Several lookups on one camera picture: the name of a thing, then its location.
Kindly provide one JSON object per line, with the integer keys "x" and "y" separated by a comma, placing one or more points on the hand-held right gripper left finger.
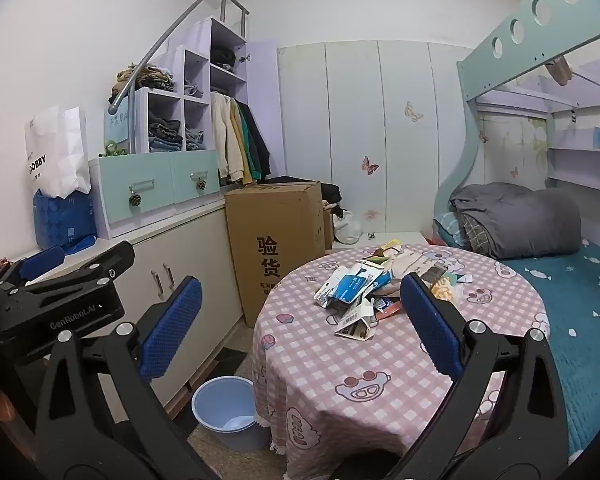
{"x": 172, "y": 330}

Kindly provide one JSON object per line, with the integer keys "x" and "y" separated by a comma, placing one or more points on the white paper bag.
{"x": 57, "y": 150}

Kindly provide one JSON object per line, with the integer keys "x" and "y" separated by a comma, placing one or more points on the large mint drawer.
{"x": 135, "y": 185}

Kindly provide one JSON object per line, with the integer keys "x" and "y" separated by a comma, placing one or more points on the large cardboard box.
{"x": 275, "y": 240}

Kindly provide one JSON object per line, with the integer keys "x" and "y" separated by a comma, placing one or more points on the pink checked tablecloth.
{"x": 360, "y": 360}

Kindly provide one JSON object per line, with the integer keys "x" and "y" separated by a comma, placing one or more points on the pile of packets and wrappers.
{"x": 352, "y": 285}

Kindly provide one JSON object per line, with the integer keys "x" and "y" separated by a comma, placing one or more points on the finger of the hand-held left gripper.
{"x": 41, "y": 262}
{"x": 100, "y": 262}

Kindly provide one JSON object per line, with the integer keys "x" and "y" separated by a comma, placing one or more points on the dark folded clothes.
{"x": 223, "y": 57}

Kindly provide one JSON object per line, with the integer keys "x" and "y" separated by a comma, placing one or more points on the blue plastic bag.
{"x": 65, "y": 222}

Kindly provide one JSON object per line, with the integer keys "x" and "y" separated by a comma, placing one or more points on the grey metal handrail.
{"x": 113, "y": 108}

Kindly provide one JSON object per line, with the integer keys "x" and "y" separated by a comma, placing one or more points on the pine cone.
{"x": 135, "y": 199}
{"x": 201, "y": 185}

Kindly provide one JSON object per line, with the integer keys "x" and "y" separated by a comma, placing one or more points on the white low cabinet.
{"x": 195, "y": 255}

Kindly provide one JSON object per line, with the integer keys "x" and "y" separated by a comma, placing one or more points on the teal plaid pillow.
{"x": 447, "y": 230}

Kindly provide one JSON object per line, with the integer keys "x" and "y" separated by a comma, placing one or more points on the grey duvet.
{"x": 520, "y": 220}

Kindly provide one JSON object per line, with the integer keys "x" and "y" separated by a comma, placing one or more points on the white wardrobe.
{"x": 350, "y": 110}

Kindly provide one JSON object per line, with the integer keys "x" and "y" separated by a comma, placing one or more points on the teal bed sheet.
{"x": 580, "y": 310}

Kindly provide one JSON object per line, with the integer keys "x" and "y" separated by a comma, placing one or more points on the green hanging garment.
{"x": 250, "y": 145}

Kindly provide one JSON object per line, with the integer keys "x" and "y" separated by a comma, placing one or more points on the mint bunk bed frame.
{"x": 485, "y": 67}

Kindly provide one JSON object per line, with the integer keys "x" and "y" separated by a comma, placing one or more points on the red butterfly sticker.
{"x": 370, "y": 165}

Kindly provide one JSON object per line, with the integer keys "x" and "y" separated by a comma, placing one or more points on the white plastic bag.
{"x": 347, "y": 229}

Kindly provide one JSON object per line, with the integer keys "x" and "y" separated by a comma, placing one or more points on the small mint drawer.
{"x": 195, "y": 172}

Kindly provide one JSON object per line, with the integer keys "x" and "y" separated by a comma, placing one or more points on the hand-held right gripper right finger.
{"x": 430, "y": 325}

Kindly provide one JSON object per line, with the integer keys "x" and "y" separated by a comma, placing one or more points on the cream hanging jacket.
{"x": 224, "y": 135}

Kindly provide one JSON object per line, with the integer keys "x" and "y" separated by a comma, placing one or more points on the light blue paper sign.
{"x": 117, "y": 122}

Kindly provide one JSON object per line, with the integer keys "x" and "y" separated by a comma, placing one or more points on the pile of olive clothes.
{"x": 147, "y": 77}

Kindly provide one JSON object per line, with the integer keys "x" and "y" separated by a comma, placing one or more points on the black garment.
{"x": 331, "y": 194}

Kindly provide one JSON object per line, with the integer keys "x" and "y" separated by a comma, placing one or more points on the beige butterfly sticker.
{"x": 414, "y": 111}

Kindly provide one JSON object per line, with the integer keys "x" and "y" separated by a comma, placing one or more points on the yellow hanging garment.
{"x": 246, "y": 170}

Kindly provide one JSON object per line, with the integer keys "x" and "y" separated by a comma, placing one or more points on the black hanging coat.
{"x": 261, "y": 145}

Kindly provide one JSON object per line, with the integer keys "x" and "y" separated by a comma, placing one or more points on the pale pink butterfly sticker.
{"x": 372, "y": 215}

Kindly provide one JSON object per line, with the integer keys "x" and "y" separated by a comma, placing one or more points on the lilac stair shelf unit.
{"x": 197, "y": 35}

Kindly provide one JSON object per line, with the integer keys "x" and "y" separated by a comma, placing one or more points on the small cardboard box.
{"x": 327, "y": 225}

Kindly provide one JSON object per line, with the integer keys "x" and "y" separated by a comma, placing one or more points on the white round bin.
{"x": 225, "y": 410}

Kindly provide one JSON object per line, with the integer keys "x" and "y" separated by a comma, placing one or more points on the folded jeans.
{"x": 165, "y": 132}
{"x": 195, "y": 139}

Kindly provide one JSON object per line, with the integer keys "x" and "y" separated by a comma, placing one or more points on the lilac bed wall shelves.
{"x": 585, "y": 160}

